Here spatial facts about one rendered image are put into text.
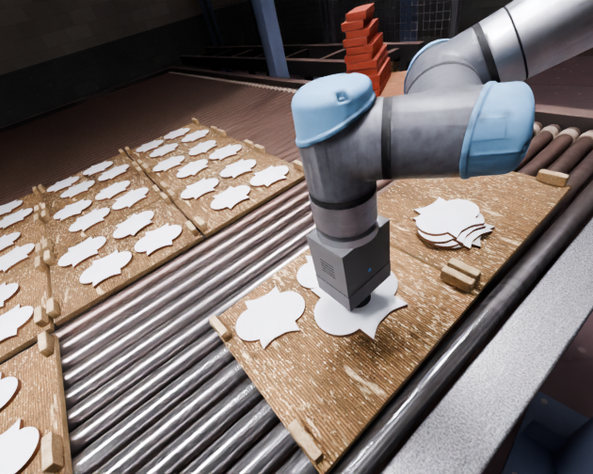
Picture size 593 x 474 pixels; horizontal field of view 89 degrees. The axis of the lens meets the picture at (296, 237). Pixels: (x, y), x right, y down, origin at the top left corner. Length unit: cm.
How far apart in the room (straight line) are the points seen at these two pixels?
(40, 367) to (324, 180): 75
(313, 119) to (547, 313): 55
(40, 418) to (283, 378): 46
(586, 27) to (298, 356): 54
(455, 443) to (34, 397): 76
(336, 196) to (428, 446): 39
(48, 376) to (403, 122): 80
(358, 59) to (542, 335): 101
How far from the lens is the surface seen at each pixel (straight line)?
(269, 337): 61
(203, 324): 72
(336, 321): 46
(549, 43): 40
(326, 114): 27
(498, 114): 28
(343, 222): 32
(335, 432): 53
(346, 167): 29
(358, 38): 127
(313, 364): 57
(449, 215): 76
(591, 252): 83
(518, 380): 61
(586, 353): 184
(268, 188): 102
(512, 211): 86
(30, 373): 90
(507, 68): 40
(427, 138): 27
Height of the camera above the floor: 144
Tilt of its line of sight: 40 degrees down
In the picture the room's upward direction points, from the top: 16 degrees counter-clockwise
